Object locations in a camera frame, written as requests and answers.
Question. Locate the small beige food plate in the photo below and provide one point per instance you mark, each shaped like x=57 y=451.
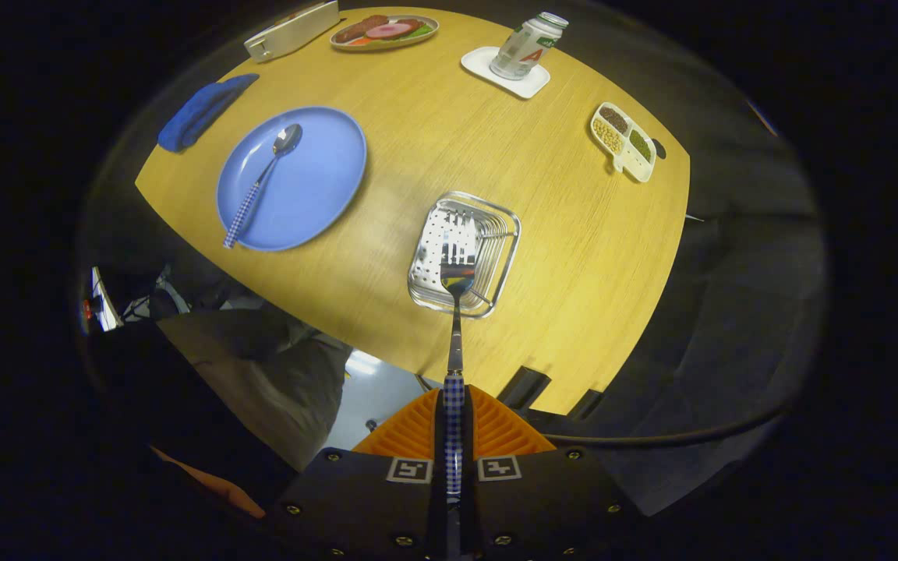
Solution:
x=387 y=44

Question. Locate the blue folded cloth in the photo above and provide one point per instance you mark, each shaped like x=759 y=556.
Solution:
x=199 y=113

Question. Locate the black table grommet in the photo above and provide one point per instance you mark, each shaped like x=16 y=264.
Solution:
x=659 y=148

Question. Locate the black and white shoe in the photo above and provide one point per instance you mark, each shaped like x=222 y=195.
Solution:
x=106 y=300

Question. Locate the pink ham slice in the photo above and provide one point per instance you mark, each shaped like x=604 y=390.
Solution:
x=389 y=31

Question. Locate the white square coaster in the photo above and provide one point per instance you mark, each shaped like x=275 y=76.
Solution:
x=531 y=84

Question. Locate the white drink bottle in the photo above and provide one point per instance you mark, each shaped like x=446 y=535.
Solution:
x=523 y=51

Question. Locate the white toaster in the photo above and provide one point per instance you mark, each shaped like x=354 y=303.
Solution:
x=293 y=31

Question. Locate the brown meat piece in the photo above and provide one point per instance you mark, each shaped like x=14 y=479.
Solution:
x=355 y=29

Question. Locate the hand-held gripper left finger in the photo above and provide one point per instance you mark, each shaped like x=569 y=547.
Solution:
x=371 y=499

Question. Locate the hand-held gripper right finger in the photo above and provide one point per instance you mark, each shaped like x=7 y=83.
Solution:
x=542 y=499

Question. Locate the blue round plate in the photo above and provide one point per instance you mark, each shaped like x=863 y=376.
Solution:
x=316 y=179

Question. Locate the person's grey trousers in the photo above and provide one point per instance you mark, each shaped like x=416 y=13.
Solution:
x=262 y=382

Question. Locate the green lettuce leaf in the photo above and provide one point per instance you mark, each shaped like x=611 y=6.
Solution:
x=420 y=32

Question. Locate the white divided bean dish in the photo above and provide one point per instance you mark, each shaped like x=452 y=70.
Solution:
x=636 y=164

